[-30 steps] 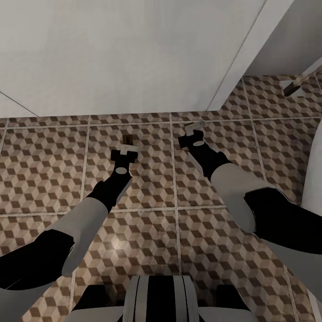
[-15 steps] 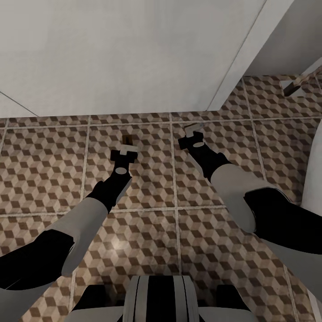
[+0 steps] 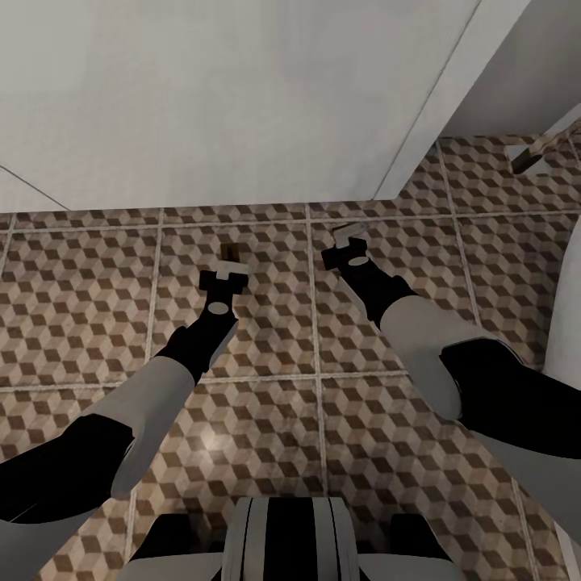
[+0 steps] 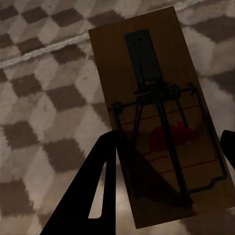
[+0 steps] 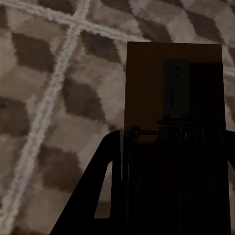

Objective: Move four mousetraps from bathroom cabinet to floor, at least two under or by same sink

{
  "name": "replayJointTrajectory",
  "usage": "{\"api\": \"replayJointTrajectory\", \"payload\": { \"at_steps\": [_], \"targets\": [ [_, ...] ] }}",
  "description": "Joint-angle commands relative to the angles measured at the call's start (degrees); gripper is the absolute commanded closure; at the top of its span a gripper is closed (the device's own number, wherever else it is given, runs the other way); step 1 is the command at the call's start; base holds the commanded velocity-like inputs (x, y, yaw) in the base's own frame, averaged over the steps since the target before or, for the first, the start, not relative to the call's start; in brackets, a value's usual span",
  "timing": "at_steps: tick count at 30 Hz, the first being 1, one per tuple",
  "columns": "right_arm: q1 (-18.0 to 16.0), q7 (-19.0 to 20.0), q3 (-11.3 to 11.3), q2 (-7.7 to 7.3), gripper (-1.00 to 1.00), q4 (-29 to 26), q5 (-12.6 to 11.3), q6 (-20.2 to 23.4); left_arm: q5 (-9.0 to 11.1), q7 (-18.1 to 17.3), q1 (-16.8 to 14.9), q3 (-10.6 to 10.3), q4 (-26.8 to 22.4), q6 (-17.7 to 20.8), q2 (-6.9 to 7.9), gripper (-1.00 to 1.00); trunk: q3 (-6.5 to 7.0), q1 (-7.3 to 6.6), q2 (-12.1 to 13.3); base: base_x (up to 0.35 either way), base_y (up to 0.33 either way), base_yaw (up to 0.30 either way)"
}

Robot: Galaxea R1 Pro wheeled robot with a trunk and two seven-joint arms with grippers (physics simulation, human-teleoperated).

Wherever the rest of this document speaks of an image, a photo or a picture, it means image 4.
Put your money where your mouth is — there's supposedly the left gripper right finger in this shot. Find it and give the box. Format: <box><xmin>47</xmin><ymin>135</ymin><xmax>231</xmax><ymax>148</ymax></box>
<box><xmin>220</xmin><ymin>130</ymin><xmax>235</xmax><ymax>170</ymax></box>

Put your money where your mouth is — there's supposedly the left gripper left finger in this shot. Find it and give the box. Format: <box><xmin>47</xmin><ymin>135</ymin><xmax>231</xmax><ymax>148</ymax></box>
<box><xmin>40</xmin><ymin>130</ymin><xmax>117</xmax><ymax>235</ymax></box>

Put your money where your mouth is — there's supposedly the mousetrap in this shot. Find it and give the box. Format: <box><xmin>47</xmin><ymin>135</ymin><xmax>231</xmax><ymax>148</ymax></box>
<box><xmin>88</xmin><ymin>6</ymin><xmax>235</xmax><ymax>229</ymax></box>

